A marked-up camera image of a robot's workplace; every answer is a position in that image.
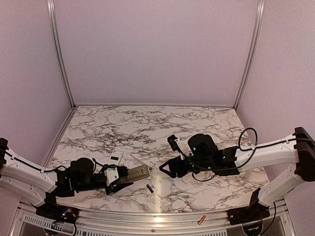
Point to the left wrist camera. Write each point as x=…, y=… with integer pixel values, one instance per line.
x=114, y=172

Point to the front aluminium rail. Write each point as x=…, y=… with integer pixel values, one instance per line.
x=94, y=222

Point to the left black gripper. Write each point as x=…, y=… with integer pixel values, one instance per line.
x=117, y=188

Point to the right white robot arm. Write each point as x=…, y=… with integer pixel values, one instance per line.
x=297, y=150

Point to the white remote control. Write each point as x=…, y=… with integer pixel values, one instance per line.
x=115, y=157

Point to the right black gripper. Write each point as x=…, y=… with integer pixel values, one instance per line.
x=175, y=165

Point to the purple battery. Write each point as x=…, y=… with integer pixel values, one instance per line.
x=150, y=189

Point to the orange battery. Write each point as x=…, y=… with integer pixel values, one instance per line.
x=201, y=220

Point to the right aluminium frame post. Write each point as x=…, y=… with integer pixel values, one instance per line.
x=251, y=54

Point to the aluminium frame post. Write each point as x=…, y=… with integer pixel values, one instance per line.
x=251, y=54
x=58, y=50

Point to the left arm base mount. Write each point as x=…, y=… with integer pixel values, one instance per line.
x=59, y=213

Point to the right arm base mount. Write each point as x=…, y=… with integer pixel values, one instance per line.
x=254, y=211

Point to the clear handle screwdriver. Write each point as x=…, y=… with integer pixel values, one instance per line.
x=142, y=162

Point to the left aluminium frame post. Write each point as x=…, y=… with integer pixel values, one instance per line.
x=58, y=50

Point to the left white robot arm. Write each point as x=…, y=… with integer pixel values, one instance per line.
x=38, y=184

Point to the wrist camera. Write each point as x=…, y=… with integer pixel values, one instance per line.
x=114, y=172
x=178, y=145

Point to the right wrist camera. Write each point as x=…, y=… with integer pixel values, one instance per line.
x=178, y=145

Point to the beige grey remote control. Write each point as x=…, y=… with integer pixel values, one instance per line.
x=138, y=173

